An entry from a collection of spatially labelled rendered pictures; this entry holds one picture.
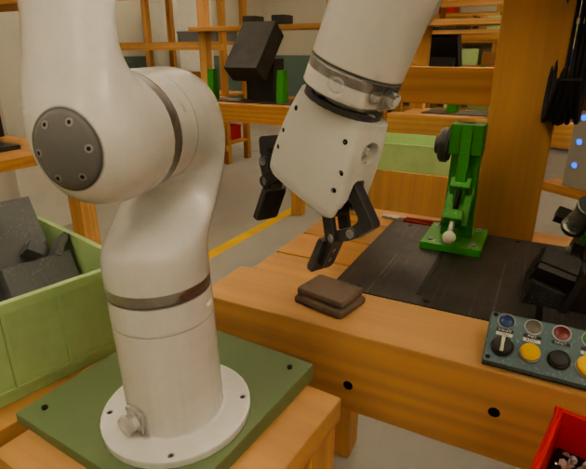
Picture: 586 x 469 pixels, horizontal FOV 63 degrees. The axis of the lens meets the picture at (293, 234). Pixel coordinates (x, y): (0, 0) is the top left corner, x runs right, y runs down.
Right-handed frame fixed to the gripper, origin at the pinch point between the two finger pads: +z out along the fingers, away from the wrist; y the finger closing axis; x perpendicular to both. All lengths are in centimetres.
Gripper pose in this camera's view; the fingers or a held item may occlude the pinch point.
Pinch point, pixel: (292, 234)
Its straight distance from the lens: 51.7
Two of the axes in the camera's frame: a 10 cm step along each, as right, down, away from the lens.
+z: -3.1, 8.0, 5.2
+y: -6.3, -5.8, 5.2
